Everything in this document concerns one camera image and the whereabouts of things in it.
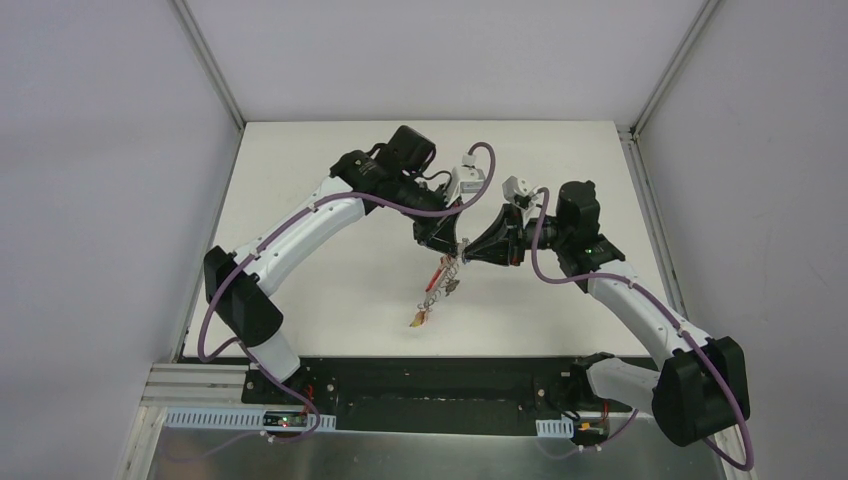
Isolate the key organizer with red handle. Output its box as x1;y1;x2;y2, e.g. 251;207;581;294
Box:
409;255;462;328

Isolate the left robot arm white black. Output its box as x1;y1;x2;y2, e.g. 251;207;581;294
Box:
203;125;484;405

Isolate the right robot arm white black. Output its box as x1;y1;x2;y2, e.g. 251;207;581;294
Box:
462;178;750;446

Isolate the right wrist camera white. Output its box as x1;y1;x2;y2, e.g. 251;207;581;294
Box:
501;176;539;213

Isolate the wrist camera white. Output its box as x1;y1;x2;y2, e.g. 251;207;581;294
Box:
501;176;539;213
444;153;486;206

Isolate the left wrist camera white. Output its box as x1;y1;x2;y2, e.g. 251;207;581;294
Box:
444;153;486;206

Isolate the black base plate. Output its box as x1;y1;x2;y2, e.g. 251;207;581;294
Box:
241;356;629;436

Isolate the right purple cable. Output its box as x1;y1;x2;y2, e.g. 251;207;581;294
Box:
528;186;757;473

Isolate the purple cable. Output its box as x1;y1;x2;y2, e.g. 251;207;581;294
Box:
197;141;498;446
528;186;757;473

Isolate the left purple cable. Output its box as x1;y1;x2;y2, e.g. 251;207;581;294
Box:
197;141;498;446

